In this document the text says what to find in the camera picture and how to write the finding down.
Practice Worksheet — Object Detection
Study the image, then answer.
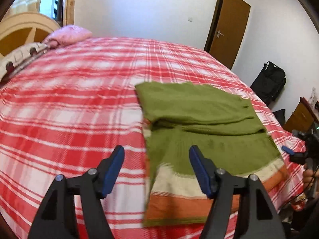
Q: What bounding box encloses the green striped knit sweater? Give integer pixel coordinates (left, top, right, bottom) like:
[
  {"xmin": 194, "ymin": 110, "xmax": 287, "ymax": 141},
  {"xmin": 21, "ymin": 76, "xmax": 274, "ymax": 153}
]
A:
[{"xmin": 135, "ymin": 81, "xmax": 288, "ymax": 227}]

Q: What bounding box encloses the person's right hand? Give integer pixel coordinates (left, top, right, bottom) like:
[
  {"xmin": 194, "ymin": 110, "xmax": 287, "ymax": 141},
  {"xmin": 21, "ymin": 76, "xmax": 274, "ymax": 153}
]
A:
[{"xmin": 302, "ymin": 169, "xmax": 314, "ymax": 188}]

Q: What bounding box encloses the brown wooden dresser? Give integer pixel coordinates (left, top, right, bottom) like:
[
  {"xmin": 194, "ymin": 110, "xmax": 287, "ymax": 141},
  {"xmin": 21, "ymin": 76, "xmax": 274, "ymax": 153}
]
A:
[{"xmin": 283, "ymin": 97, "xmax": 318, "ymax": 133}]

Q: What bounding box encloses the black bag on floor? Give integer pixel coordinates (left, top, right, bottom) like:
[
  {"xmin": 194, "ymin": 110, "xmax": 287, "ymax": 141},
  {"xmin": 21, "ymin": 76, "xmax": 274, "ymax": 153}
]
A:
[{"xmin": 273, "ymin": 109, "xmax": 286, "ymax": 126}]

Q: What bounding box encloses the black folded trolley bag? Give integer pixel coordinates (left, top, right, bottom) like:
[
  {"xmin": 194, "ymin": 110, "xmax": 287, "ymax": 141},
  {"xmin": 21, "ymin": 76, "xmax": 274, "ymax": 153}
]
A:
[{"xmin": 250, "ymin": 61, "xmax": 287, "ymax": 106}]

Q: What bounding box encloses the red plaid bed sheet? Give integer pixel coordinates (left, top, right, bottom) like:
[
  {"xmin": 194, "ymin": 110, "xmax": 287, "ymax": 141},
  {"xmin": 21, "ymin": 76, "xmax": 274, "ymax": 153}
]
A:
[{"xmin": 1, "ymin": 37, "xmax": 304, "ymax": 238}]

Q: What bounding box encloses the brown wooden door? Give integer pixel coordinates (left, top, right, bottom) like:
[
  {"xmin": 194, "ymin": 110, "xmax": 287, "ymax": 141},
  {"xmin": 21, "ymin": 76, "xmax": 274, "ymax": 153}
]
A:
[{"xmin": 204, "ymin": 0, "xmax": 251, "ymax": 69}]

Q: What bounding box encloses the white brown patterned pillow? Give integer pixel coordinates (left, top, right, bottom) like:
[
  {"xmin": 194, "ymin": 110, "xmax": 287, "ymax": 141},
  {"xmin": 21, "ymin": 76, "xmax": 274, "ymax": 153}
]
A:
[{"xmin": 1, "ymin": 42, "xmax": 50, "ymax": 85}]

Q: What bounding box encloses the pink pillow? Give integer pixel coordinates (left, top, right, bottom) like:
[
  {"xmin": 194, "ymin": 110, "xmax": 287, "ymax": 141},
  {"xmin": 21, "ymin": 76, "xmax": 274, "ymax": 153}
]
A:
[{"xmin": 42, "ymin": 25, "xmax": 93, "ymax": 48}]

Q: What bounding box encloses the cream wooden headboard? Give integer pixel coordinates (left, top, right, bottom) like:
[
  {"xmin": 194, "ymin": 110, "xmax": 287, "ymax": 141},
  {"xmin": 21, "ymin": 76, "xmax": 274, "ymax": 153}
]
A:
[{"xmin": 1, "ymin": 12, "xmax": 61, "ymax": 58}]

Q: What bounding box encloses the beige patterned curtain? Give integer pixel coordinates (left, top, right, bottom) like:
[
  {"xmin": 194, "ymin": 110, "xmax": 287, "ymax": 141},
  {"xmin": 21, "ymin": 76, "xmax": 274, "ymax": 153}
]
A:
[{"xmin": 7, "ymin": 0, "xmax": 41, "ymax": 16}]

